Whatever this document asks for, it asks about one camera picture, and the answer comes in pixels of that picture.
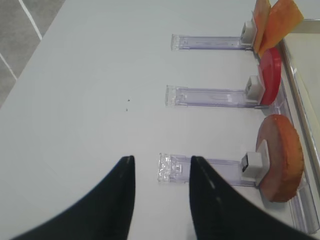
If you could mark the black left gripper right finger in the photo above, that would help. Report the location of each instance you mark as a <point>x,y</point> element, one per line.
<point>219,212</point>

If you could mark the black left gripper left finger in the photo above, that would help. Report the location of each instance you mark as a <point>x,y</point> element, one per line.
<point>104,213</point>

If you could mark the upright red tomato slice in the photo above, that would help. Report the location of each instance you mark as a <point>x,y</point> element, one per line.
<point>270,70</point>

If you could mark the left orange cheese slice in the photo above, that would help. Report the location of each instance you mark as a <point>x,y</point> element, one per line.
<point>260,15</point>

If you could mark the orange cheese slice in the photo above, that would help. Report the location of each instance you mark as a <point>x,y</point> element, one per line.
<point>260,15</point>
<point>284,16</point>

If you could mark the right orange cheese slice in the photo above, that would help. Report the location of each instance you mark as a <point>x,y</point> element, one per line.
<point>284,16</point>

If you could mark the upright bun slice left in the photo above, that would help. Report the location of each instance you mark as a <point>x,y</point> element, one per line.
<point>286,157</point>

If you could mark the white rectangular metal tray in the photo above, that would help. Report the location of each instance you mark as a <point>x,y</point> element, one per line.
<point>301,58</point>

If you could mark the clear tomato holder rail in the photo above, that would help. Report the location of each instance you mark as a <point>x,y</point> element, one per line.
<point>249,97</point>

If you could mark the clear cheese holder rail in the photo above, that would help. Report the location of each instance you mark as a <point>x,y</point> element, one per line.
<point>243,42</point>

